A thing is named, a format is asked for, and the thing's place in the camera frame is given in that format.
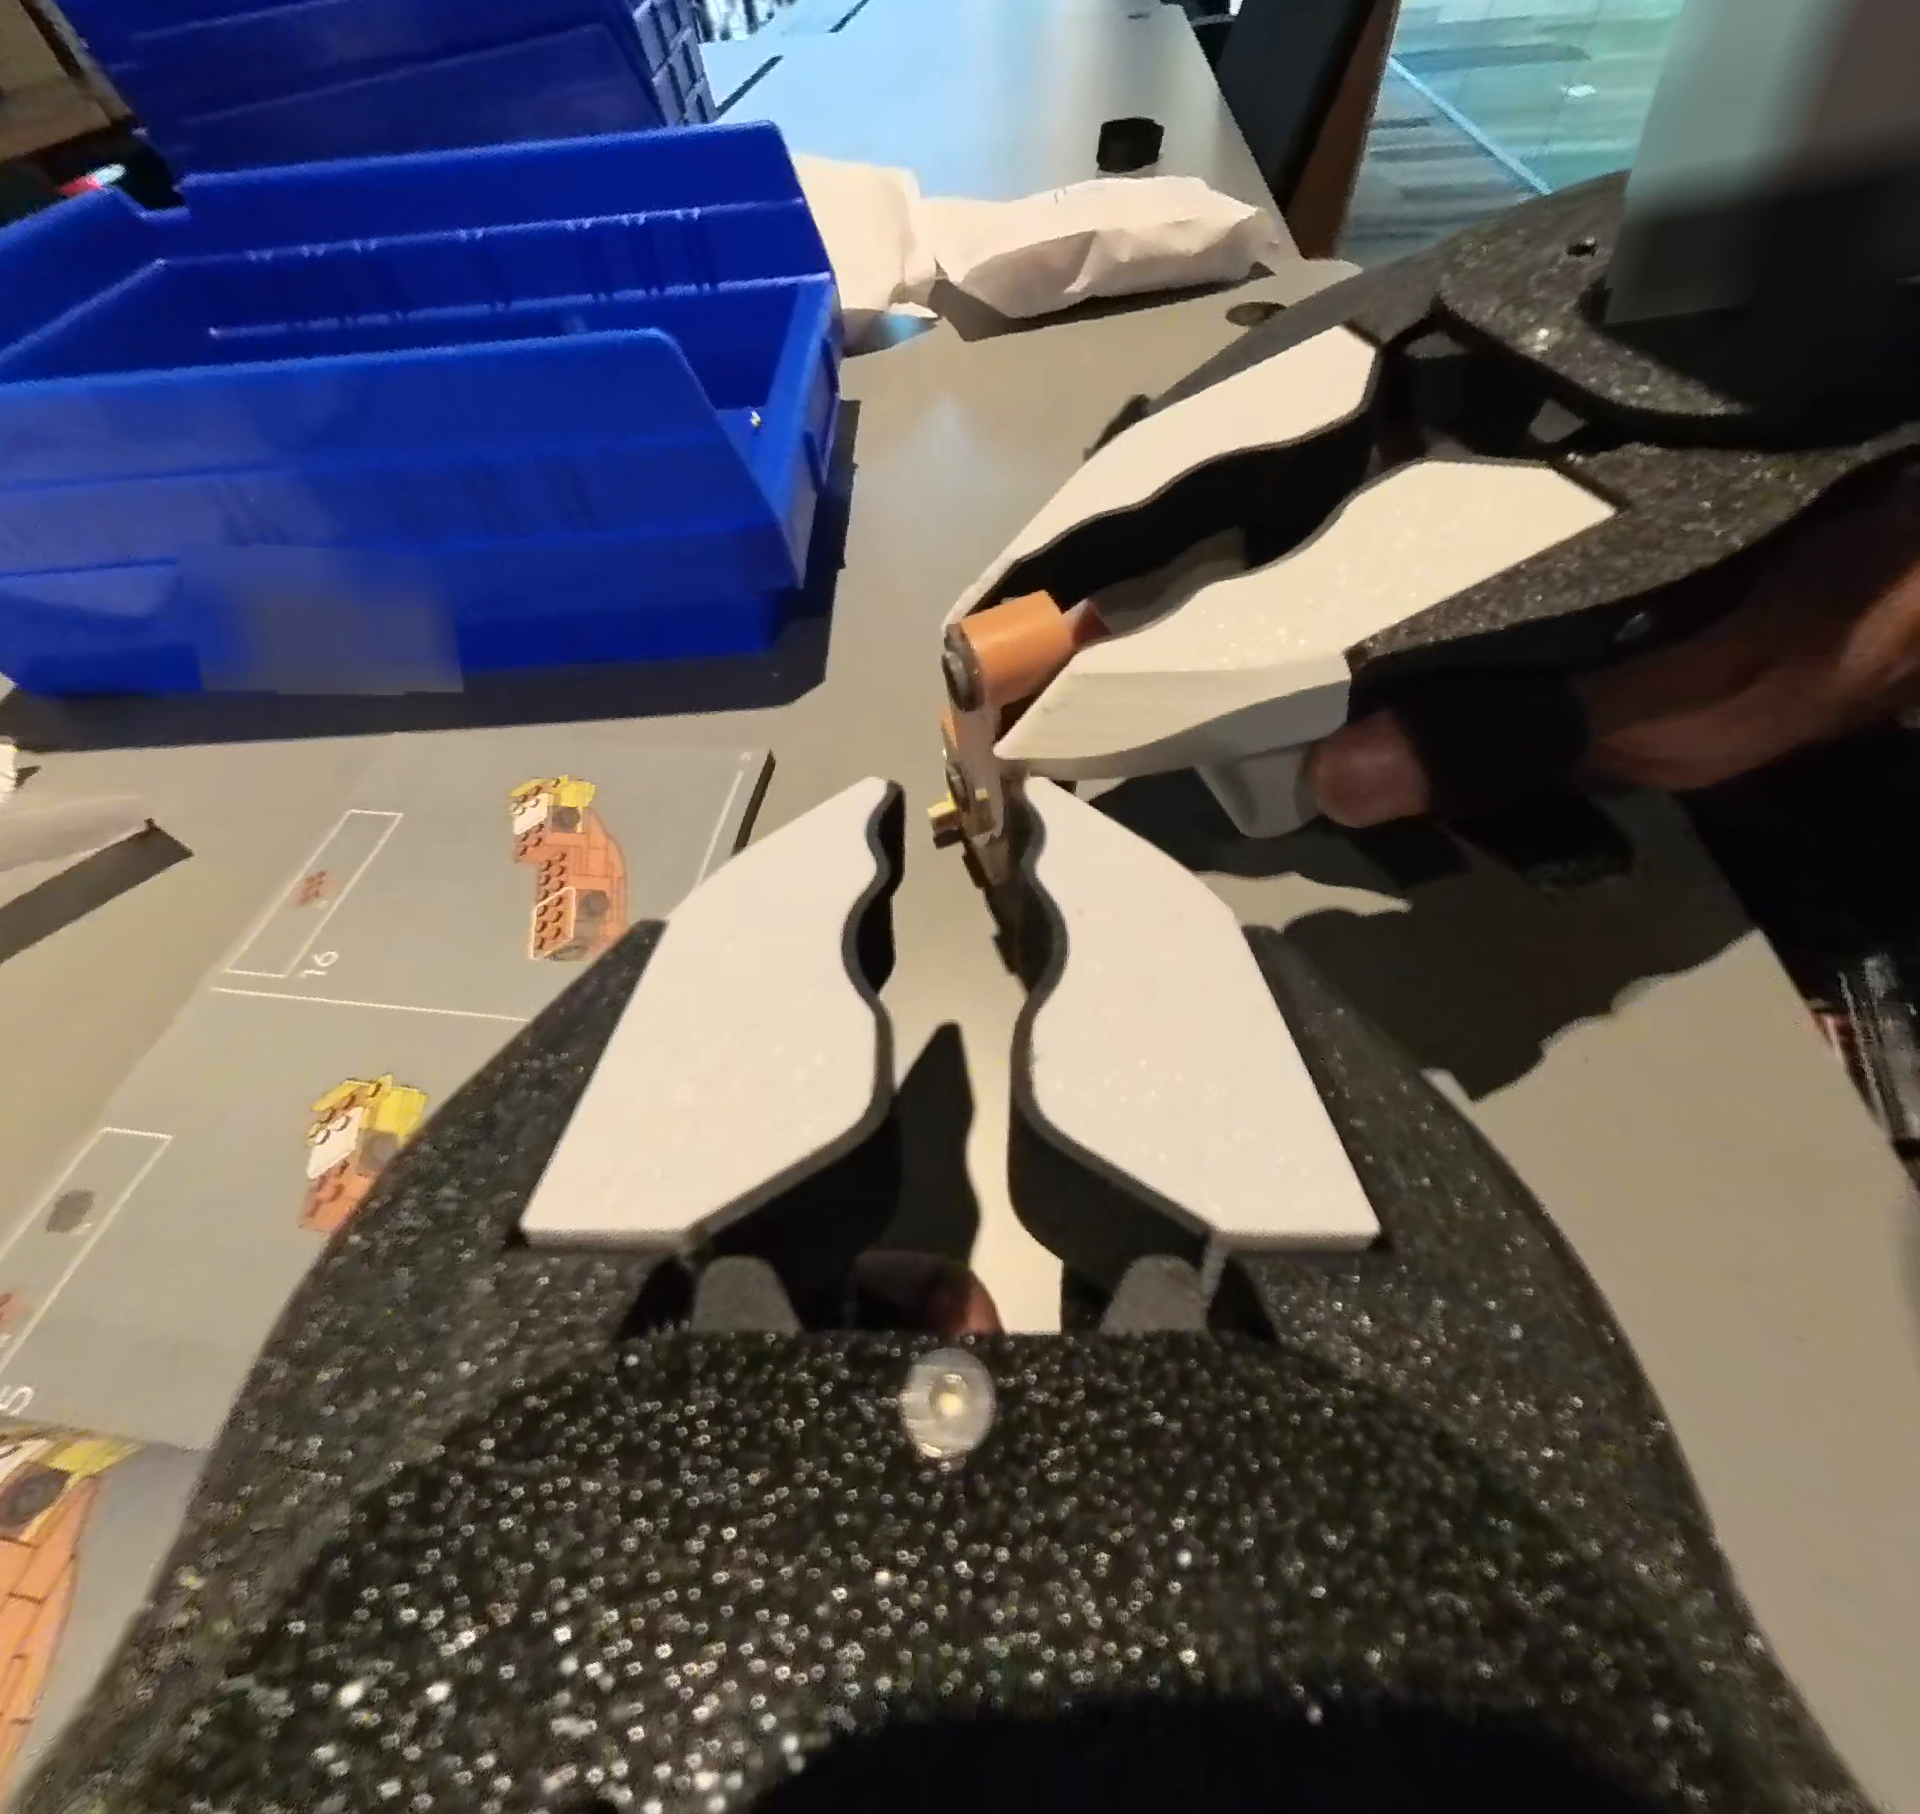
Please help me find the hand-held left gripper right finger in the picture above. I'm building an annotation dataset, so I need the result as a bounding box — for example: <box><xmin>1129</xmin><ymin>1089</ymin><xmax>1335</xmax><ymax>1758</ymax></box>
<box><xmin>1006</xmin><ymin>780</ymin><xmax>1386</xmax><ymax>1255</ymax></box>

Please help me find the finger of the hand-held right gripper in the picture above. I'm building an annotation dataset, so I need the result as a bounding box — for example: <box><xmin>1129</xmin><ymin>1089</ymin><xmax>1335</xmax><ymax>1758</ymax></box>
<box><xmin>943</xmin><ymin>322</ymin><xmax>1386</xmax><ymax>645</ymax></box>
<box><xmin>991</xmin><ymin>455</ymin><xmax>1621</xmax><ymax>783</ymax></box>

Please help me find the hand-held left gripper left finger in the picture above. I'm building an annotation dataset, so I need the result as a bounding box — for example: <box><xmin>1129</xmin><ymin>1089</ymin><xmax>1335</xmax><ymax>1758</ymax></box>
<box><xmin>515</xmin><ymin>773</ymin><xmax>914</xmax><ymax>1255</ymax></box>

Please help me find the orange toy brick assembly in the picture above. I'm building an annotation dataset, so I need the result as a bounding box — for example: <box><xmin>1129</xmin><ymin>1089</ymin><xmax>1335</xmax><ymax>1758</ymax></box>
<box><xmin>930</xmin><ymin>591</ymin><xmax>1108</xmax><ymax>892</ymax></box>

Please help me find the person's right forearm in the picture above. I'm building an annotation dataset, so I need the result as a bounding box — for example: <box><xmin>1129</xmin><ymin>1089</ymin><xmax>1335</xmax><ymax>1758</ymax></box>
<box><xmin>1680</xmin><ymin>725</ymin><xmax>1920</xmax><ymax>976</ymax></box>

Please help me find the grey desk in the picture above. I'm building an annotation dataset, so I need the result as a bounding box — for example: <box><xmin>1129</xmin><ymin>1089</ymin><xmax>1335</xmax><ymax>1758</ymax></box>
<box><xmin>0</xmin><ymin>0</ymin><xmax>1920</xmax><ymax>1814</ymax></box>

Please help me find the person's right hand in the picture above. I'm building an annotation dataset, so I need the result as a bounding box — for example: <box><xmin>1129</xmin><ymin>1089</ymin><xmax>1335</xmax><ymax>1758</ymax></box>
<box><xmin>1305</xmin><ymin>468</ymin><xmax>1920</xmax><ymax>830</ymax></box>

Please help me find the white paper bag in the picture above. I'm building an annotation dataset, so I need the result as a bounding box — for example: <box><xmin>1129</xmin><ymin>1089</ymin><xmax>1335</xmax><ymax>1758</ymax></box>
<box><xmin>927</xmin><ymin>179</ymin><xmax>1296</xmax><ymax>343</ymax></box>
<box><xmin>791</xmin><ymin>153</ymin><xmax>938</xmax><ymax>353</ymax></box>

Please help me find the grey instruction booklet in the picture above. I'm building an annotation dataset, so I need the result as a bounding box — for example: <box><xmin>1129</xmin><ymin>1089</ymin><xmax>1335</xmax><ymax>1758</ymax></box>
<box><xmin>0</xmin><ymin>746</ymin><xmax>782</xmax><ymax>1814</ymax></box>

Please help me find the black panel with wooden edge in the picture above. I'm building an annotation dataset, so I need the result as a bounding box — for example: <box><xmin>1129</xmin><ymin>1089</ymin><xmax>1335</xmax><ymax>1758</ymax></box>
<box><xmin>1246</xmin><ymin>0</ymin><xmax>1427</xmax><ymax>259</ymax></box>

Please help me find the blue plastic bin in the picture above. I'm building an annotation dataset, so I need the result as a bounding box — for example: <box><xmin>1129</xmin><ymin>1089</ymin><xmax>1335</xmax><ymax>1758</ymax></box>
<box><xmin>0</xmin><ymin>119</ymin><xmax>844</xmax><ymax>699</ymax></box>

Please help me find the stack of blue bins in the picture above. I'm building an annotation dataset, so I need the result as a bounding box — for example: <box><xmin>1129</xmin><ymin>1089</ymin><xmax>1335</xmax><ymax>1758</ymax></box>
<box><xmin>0</xmin><ymin>0</ymin><xmax>719</xmax><ymax>217</ymax></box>

